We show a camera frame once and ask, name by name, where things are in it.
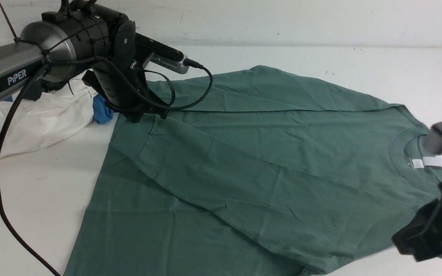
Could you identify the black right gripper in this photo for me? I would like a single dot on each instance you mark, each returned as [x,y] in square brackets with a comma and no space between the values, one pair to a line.
[422,237]

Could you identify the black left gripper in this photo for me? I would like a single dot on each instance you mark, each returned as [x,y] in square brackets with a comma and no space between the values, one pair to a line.
[125,91]

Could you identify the green long-sleeved shirt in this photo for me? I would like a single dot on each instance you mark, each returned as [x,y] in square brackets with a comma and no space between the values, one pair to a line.
[272,174]

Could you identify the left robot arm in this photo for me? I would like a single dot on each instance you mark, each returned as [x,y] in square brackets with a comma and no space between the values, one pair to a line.
[84,37]

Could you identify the blue shirt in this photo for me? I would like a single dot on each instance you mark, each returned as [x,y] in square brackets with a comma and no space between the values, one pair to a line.
[102,111]

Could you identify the white shirt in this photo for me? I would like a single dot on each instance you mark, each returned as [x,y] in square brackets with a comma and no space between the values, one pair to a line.
[31,134]

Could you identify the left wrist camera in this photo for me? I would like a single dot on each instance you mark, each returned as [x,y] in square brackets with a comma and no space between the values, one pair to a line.
[150,50]

